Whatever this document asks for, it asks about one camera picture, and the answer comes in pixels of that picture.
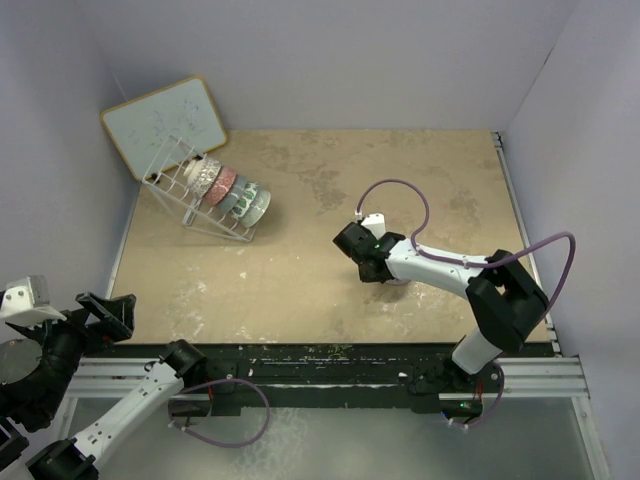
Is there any aluminium left side rail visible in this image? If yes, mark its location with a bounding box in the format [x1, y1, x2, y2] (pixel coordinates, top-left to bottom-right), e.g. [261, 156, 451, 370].
[106, 182, 141, 298]

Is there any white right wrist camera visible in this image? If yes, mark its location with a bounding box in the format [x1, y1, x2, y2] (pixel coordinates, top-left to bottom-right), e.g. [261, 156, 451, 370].
[356, 212, 386, 238]

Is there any aluminium rail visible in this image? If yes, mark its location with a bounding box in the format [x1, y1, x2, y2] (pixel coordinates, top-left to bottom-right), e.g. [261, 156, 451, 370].
[106, 182, 141, 298]
[491, 131, 563, 358]

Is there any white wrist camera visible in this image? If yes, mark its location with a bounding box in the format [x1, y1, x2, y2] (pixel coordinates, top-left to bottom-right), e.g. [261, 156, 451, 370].
[356, 212, 386, 238]
[1, 275, 66, 327]

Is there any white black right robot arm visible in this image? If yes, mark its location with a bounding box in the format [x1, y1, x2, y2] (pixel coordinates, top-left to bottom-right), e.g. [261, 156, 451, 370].
[333, 222, 549, 391]

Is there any grey hexagon red-rim bowl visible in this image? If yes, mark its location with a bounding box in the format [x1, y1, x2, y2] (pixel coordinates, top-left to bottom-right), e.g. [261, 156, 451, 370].
[216, 175, 247, 215]

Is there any white wire dish rack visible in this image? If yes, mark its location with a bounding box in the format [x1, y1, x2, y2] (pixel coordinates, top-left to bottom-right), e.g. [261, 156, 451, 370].
[143, 136, 262, 242]

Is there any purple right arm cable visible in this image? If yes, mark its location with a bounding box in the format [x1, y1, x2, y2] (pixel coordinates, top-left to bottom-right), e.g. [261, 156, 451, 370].
[355, 178, 577, 431]

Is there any aluminium right side rail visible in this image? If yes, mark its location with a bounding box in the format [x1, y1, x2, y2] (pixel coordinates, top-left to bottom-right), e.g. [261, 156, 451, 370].
[491, 131, 563, 358]

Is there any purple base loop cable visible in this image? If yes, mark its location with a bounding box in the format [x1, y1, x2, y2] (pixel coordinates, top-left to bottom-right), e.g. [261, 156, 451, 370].
[167, 374, 272, 447]

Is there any brown floral pattern bowl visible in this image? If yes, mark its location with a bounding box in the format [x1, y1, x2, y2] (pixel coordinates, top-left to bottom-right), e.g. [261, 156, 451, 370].
[204, 166, 237, 206]

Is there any teal triangle pattern bowl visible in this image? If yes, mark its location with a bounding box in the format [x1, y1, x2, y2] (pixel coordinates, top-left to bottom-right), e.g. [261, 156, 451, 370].
[241, 189, 271, 228]

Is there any purple striped bowl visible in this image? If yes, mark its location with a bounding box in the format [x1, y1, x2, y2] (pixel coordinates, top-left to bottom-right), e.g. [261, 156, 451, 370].
[384, 278, 411, 287]

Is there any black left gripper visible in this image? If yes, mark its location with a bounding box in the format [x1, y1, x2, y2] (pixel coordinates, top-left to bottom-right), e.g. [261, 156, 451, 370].
[13, 290, 134, 420]

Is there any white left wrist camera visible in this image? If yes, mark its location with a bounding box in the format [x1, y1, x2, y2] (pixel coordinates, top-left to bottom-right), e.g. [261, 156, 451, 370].
[1, 275, 66, 327]

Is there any maroon triangle pattern bowl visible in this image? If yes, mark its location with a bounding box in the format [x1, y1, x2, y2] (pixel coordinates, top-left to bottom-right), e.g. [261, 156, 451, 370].
[183, 158, 222, 199]

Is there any green leaf pattern bowl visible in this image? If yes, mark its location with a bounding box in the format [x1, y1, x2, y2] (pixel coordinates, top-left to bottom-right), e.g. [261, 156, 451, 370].
[231, 181, 259, 220]

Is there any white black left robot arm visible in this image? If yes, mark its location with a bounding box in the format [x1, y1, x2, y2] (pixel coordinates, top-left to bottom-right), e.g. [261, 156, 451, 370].
[1, 286, 206, 479]

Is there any yellow-framed whiteboard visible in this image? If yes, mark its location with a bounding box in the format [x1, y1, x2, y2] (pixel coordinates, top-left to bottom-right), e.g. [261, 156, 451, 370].
[100, 76, 227, 180]

